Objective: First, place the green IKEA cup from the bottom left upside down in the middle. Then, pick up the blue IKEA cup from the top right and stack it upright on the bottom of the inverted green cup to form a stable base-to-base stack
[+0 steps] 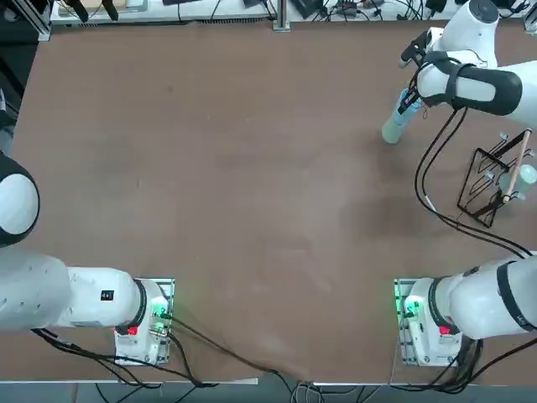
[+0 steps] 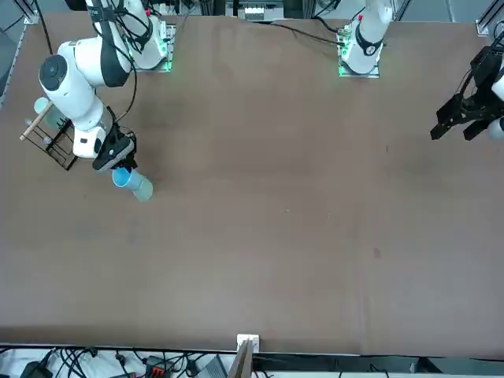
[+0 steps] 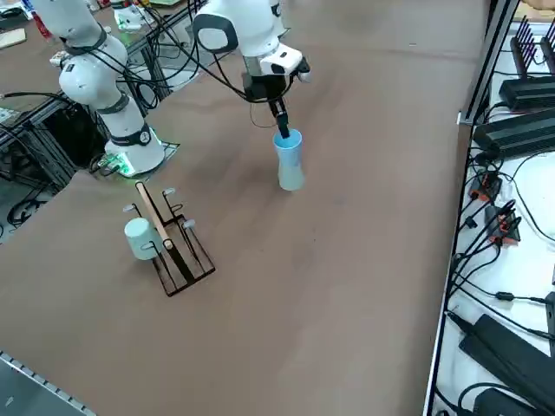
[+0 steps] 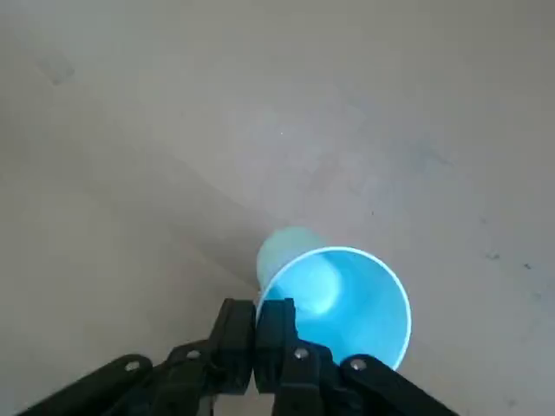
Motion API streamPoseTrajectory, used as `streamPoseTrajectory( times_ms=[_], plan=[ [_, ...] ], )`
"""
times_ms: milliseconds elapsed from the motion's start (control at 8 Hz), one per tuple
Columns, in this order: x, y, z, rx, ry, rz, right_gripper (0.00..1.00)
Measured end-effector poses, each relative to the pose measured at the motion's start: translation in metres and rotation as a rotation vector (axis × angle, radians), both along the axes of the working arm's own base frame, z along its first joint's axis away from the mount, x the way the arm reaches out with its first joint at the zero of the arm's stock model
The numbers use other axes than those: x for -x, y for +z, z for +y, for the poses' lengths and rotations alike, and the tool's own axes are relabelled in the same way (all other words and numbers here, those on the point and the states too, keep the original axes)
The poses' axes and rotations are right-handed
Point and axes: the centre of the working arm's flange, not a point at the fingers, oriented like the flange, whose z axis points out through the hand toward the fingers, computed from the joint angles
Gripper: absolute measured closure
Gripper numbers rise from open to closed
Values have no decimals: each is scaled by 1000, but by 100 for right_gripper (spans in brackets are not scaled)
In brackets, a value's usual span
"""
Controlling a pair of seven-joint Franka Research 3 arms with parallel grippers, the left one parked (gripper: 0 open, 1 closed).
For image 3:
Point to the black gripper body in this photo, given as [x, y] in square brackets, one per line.
[264, 89]

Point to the aluminium edge rail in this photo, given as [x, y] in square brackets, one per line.
[39, 381]

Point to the red and white tag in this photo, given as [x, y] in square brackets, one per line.
[43, 26]

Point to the black antenna device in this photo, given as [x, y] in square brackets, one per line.
[520, 47]

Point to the aluminium camera post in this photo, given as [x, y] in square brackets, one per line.
[492, 56]

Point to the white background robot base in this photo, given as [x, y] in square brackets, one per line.
[128, 17]

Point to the large black power brick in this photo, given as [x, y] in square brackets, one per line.
[507, 351]

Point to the black metal frame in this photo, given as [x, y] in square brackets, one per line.
[43, 130]

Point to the pale green plastic cup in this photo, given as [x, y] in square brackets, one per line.
[139, 238]
[291, 180]

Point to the ribbed black power brick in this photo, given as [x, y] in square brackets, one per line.
[511, 132]

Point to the orange and black adapter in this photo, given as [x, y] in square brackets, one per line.
[503, 225]
[487, 186]

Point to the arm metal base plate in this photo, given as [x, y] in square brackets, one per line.
[110, 164]

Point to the wooden board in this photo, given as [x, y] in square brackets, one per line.
[11, 38]

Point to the blue plastic cup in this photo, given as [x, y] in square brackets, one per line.
[288, 151]

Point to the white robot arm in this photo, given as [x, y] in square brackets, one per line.
[243, 26]

